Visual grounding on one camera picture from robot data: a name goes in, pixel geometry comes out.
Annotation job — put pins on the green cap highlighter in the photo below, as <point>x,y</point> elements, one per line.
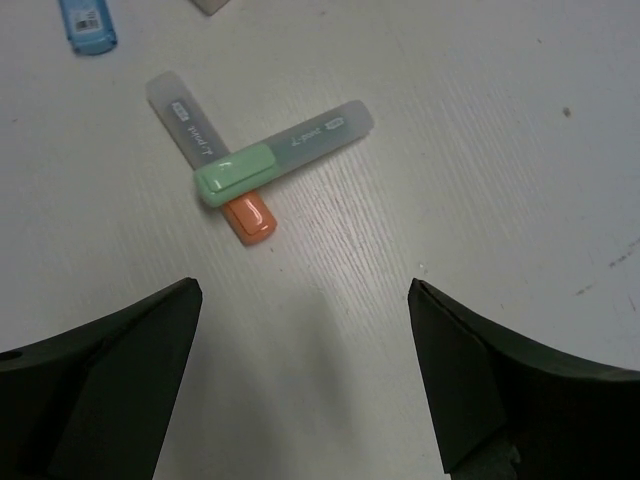
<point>262,162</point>

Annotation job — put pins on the blue correction tape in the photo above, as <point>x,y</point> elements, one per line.
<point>88,26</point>

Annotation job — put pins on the orange cap highlighter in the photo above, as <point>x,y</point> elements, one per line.
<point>199,142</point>

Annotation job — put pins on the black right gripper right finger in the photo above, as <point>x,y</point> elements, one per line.
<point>504,406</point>

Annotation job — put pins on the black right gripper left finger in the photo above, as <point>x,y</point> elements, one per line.
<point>95,402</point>

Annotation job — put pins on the white staples box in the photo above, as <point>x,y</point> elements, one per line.
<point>209,7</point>

